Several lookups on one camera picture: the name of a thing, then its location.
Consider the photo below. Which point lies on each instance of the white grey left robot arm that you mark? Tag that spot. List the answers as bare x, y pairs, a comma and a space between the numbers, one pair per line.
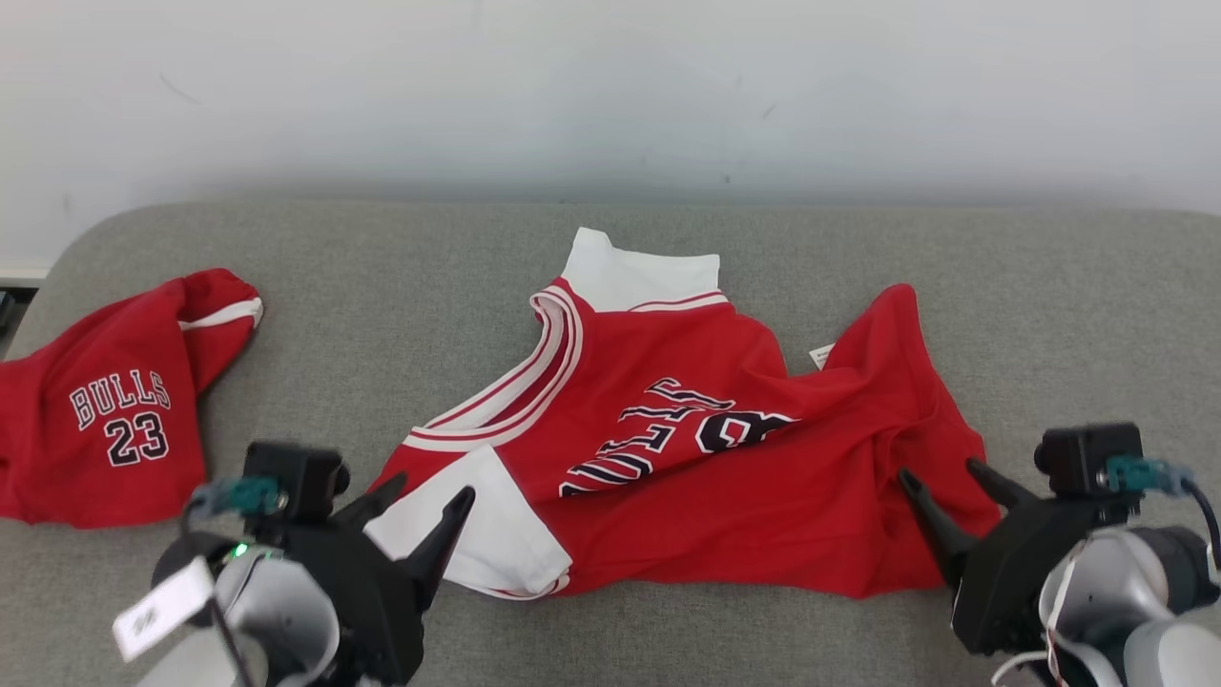
277, 611

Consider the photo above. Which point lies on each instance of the grey fabric sofa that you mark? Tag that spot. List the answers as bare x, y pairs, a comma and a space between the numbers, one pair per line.
382, 286

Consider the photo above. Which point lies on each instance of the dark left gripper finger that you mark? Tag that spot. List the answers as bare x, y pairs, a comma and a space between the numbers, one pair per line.
377, 506
439, 553

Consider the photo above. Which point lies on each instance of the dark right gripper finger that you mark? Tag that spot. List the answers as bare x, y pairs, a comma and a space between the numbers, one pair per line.
944, 544
1002, 494

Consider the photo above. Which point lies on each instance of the red white Bulls shorts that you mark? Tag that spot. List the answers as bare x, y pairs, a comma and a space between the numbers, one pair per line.
105, 353

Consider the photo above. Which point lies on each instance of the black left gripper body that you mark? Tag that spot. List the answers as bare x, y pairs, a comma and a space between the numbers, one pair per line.
377, 611

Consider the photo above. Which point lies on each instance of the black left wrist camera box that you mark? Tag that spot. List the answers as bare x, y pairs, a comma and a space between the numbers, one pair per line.
291, 482

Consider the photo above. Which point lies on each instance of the red white Bulls jersey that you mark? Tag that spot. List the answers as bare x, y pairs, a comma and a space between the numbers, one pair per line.
725, 525

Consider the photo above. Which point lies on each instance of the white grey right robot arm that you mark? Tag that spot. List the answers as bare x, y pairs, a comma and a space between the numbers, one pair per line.
1107, 582

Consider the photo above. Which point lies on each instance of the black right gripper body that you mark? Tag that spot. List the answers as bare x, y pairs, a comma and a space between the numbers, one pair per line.
1002, 592

